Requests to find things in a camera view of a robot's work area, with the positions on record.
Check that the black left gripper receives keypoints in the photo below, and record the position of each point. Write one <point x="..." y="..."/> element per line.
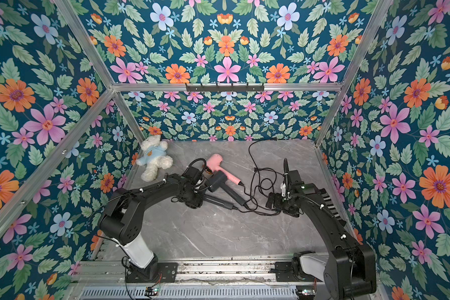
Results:
<point x="199" y="201"/>

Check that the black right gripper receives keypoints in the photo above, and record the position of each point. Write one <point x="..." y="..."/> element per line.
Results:
<point x="289" y="184"/>

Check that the dark grey hair dryer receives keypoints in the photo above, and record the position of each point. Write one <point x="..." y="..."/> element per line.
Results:
<point x="218" y="180"/>

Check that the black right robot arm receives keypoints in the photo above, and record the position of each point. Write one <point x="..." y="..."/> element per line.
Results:
<point x="348" y="267"/>

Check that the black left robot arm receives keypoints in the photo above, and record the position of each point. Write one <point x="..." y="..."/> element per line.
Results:
<point x="122" y="218"/>

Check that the pink hair dryer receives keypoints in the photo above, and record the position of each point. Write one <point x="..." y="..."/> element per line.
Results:
<point x="213" y="164"/>

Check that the striped black white sock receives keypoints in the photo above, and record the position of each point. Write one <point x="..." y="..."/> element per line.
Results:
<point x="330" y="205"/>

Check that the white teddy bear blue shirt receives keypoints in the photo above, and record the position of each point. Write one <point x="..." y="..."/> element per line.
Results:
<point x="154" y="157"/>

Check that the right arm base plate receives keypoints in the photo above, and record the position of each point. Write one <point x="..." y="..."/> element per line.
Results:
<point x="284" y="272"/>

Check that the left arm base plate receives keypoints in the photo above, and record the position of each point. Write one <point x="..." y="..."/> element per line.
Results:
<point x="163" y="272"/>

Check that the black hook rail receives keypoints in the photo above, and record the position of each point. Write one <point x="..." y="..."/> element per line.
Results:
<point x="218" y="88"/>

